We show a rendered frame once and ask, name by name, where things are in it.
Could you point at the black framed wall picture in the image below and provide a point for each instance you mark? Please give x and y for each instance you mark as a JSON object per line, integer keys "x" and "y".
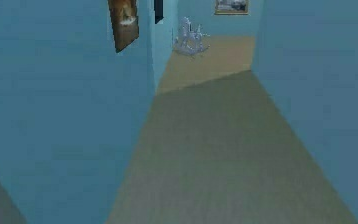
{"x": 158, "y": 10}

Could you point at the brown framed wall picture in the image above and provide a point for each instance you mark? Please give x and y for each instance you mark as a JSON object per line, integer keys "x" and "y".
{"x": 124, "y": 23}

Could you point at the gold framed wall picture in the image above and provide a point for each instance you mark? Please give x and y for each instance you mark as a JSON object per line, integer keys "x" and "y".
{"x": 231, "y": 6}

